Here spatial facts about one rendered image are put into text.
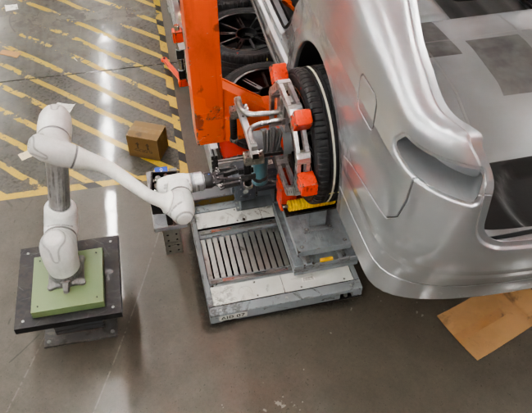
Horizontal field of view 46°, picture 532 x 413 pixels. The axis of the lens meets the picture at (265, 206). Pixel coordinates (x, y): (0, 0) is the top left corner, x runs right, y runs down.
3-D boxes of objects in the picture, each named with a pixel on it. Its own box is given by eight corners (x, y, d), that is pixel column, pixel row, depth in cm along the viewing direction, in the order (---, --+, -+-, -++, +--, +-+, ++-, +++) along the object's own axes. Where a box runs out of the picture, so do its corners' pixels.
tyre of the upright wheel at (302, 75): (338, 199, 338) (379, 193, 273) (296, 206, 334) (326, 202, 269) (317, 79, 338) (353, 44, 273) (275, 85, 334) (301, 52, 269)
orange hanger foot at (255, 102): (315, 129, 358) (319, 78, 333) (225, 142, 350) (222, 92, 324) (307, 111, 369) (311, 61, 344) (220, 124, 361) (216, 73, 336)
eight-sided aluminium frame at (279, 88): (306, 216, 303) (313, 129, 263) (293, 219, 302) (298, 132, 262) (279, 144, 339) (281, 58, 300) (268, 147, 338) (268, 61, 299)
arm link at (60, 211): (43, 248, 308) (47, 215, 322) (78, 247, 312) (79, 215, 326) (31, 126, 254) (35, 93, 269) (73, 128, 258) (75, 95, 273)
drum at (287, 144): (297, 158, 302) (299, 136, 292) (255, 165, 298) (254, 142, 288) (290, 140, 311) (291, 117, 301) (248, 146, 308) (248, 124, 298)
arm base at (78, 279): (47, 298, 298) (44, 291, 294) (47, 262, 313) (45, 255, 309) (86, 291, 301) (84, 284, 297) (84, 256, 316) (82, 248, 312)
